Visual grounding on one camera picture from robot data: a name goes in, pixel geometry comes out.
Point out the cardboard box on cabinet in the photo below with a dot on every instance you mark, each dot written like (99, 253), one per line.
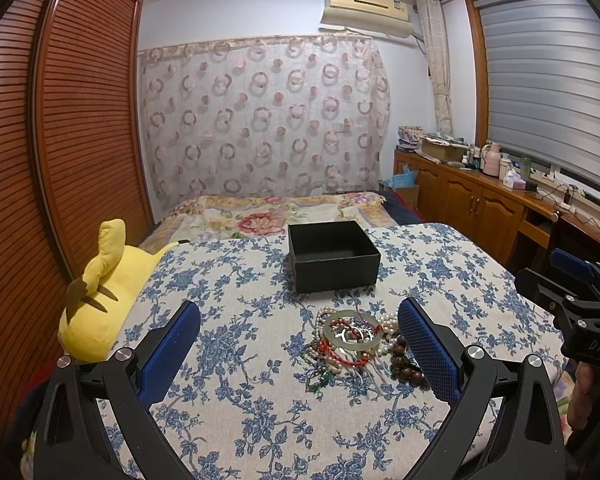
(443, 151)

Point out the green stone pendant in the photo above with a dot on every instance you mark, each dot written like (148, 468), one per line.
(318, 381)

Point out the beige tied side curtain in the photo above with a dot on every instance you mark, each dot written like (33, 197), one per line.
(437, 54)

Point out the pink floral bed quilt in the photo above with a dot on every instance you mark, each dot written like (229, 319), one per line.
(212, 217)

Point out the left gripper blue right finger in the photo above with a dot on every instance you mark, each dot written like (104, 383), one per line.
(435, 349)

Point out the pink tissue box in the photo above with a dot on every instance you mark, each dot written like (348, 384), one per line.
(514, 181)

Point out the yellow Pikachu plush toy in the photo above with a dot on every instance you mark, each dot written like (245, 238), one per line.
(98, 302)

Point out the blue floral white blanket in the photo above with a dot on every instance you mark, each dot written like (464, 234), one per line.
(238, 407)

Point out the wooden sideboard cabinet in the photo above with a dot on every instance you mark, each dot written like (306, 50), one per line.
(516, 228)

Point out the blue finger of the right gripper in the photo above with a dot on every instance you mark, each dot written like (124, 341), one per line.
(570, 264)
(540, 290)

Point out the person's right hand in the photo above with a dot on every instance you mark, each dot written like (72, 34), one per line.
(581, 402)

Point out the brown louvered wardrobe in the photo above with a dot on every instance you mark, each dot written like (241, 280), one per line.
(69, 160)

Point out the pale jade bangle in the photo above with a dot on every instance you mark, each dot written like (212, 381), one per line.
(352, 331)

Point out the pink circle patterned curtain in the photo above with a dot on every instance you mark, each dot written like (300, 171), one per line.
(263, 117)

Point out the grey window roller blind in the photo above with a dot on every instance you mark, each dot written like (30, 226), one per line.
(543, 68)

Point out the pink thermos jug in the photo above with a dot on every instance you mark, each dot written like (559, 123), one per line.
(491, 159)

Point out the light blue gift bag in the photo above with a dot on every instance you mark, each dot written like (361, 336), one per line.
(406, 178)

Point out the black jewelry box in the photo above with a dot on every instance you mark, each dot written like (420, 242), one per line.
(331, 256)

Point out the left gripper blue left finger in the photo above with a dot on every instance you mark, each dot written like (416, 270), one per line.
(162, 352)

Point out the cream wall air conditioner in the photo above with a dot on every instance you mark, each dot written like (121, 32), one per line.
(389, 17)

